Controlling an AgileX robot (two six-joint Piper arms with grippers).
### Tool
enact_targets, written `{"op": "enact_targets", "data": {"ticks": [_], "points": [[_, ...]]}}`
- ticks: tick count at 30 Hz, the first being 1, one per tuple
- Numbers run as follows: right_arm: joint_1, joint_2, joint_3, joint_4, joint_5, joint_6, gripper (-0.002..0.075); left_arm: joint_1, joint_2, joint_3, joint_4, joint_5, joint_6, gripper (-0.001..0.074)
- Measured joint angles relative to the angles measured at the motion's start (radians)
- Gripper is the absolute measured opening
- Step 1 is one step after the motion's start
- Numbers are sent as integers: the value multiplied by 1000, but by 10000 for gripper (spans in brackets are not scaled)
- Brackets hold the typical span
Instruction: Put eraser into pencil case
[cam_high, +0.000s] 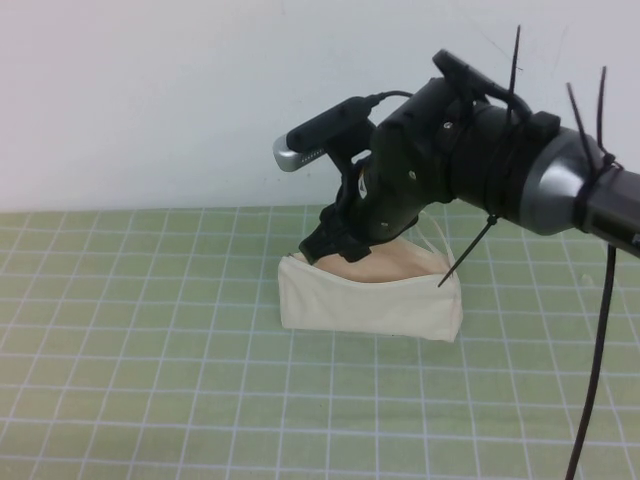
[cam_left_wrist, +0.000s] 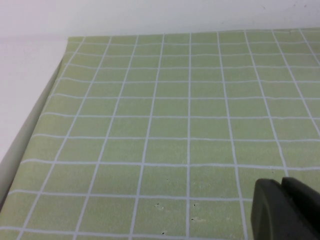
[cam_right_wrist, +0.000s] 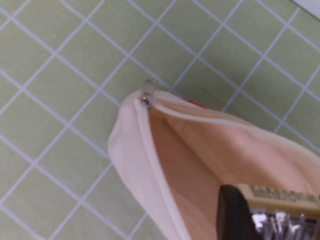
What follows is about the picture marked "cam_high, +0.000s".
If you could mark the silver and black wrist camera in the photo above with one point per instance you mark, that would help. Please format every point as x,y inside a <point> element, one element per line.
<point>320,137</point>

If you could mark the black zip tie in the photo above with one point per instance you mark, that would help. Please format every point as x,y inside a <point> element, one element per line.
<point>513,70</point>
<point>467,250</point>
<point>587,125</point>

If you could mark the green grid cutting mat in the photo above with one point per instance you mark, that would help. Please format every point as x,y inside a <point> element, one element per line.
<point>150,350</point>

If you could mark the black and grey right robot arm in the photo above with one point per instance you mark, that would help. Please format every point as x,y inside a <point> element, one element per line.
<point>550,180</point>

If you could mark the cream fabric pencil case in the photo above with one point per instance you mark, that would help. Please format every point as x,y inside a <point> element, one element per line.
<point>360,305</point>

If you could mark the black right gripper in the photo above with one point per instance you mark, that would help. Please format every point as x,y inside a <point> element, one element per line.
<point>400,165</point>

